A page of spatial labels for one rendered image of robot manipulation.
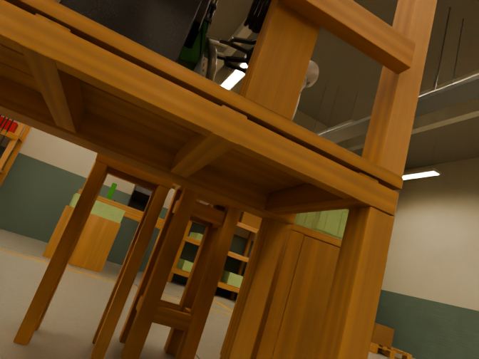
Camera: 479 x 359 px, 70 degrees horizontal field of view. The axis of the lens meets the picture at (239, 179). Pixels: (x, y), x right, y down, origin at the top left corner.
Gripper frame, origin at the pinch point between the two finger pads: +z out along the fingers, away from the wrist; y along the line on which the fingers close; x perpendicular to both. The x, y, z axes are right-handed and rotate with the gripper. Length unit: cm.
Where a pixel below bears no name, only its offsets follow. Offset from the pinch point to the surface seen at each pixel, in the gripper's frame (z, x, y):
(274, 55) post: -5.9, 38.3, 11.1
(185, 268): -113, -272, -449
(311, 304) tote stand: -64, 44, -90
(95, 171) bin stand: 36, -2, -62
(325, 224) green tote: -73, 15, -65
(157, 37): 22.5, 27.8, 5.4
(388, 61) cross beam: -42, 36, 17
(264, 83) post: -3.5, 44.3, 5.1
